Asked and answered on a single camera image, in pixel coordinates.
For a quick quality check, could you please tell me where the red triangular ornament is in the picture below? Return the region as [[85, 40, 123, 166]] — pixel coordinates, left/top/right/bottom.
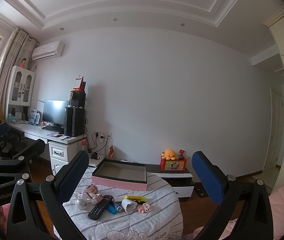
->
[[72, 75, 87, 92]]

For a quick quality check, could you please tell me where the computer monitor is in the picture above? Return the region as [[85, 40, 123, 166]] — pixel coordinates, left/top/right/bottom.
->
[[42, 100, 70, 130]]

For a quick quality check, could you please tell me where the wall outlet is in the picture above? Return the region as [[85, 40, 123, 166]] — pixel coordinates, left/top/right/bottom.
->
[[93, 131, 113, 140]]

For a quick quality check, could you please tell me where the white air conditioner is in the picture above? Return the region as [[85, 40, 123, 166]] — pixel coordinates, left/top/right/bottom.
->
[[31, 41, 65, 61]]

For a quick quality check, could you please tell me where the blue white box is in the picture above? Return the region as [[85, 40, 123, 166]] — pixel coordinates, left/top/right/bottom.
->
[[29, 109, 41, 125]]

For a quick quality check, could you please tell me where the black computer tower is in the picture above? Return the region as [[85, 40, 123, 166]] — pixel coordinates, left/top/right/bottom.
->
[[64, 106, 86, 137]]

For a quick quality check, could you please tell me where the pink storage box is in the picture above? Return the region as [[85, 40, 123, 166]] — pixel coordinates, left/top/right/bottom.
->
[[91, 159, 148, 191]]

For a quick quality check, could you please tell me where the white desk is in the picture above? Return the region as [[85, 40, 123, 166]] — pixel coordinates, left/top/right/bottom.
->
[[8, 122, 88, 175]]

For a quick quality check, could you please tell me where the black speaker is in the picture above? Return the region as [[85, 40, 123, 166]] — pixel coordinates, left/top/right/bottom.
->
[[69, 91, 86, 108]]

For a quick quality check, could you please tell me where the red printed box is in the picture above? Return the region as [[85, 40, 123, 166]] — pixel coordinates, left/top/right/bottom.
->
[[160, 156, 187, 171]]

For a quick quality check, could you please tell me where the black white low cabinet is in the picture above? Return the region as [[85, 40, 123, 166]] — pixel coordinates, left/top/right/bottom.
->
[[88, 154, 195, 202]]

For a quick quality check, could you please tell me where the white door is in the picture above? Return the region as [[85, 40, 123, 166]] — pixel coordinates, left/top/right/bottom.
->
[[262, 86, 284, 172]]

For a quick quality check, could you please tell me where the black power cable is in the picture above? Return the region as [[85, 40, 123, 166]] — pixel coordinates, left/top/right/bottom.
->
[[87, 132, 100, 153]]

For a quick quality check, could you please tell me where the beige curtain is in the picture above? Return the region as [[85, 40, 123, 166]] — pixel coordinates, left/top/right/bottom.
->
[[0, 27, 36, 115]]

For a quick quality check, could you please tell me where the pink block cat figure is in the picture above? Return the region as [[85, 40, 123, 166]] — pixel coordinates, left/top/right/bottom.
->
[[137, 203, 152, 214]]

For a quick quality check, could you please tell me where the black remote control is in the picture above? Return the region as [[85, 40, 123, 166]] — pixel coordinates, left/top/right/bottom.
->
[[88, 194, 113, 221]]

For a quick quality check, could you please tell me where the orange octopus plush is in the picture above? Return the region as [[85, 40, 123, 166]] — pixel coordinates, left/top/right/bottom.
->
[[161, 149, 179, 160]]

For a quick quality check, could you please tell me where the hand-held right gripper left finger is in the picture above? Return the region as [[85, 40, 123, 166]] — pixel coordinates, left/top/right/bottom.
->
[[6, 151, 90, 240]]

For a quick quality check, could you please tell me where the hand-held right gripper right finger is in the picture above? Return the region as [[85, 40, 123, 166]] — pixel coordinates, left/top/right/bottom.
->
[[191, 151, 274, 240]]

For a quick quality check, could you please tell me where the pink blanket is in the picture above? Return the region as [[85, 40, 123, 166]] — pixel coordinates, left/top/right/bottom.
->
[[194, 186, 284, 240]]

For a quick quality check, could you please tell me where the white mini fan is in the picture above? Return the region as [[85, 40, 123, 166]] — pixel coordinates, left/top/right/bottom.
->
[[121, 198, 138, 214]]

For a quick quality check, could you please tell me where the yellow highlighter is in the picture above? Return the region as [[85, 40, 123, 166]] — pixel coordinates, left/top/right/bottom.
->
[[124, 195, 147, 204]]

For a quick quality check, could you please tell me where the white hutch cabinet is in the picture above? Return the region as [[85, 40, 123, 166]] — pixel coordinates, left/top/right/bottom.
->
[[7, 65, 36, 124]]

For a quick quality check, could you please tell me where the black office chair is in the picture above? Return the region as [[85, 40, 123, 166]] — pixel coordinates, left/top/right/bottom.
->
[[0, 120, 26, 160]]

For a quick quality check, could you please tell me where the silver bear figure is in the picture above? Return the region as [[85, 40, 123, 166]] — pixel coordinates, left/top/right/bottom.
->
[[75, 197, 88, 210]]

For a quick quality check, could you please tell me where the black floor scale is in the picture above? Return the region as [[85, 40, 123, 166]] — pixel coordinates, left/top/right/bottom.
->
[[195, 185, 209, 197]]

